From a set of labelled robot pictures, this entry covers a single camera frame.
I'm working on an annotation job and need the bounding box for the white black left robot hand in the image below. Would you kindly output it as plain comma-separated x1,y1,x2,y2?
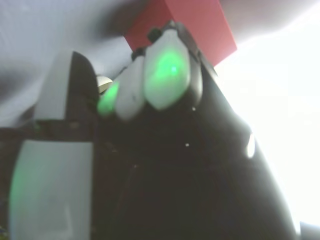
7,21,208,240

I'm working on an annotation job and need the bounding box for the black frying pan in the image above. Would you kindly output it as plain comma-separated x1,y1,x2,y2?
172,21,305,240

